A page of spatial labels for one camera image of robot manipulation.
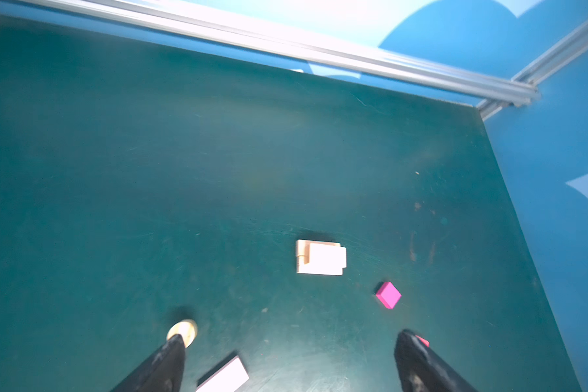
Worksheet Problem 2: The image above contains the natural wood block long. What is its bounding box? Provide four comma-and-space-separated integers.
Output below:
296, 239, 341, 274

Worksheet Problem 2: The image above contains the right aluminium frame post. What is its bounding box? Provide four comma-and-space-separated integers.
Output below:
499, 1, 588, 88

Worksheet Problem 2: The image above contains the pink rectangular block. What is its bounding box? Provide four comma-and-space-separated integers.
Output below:
196, 356, 250, 392

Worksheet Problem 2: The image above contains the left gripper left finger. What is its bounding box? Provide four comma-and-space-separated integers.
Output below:
111, 334, 186, 392

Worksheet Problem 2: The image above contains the back aluminium frame bar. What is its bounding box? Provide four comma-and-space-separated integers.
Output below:
39, 0, 541, 106

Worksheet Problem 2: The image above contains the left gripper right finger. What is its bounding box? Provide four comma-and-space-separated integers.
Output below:
395, 329, 477, 392

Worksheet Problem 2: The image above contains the magenta cube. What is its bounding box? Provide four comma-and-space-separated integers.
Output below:
375, 281, 402, 310
416, 335, 431, 347

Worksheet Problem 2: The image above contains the natural wood block diagonal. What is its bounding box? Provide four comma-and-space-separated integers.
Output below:
308, 243, 347, 276

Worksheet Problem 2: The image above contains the small wood cylinder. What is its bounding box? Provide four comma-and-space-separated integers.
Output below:
166, 319, 198, 348

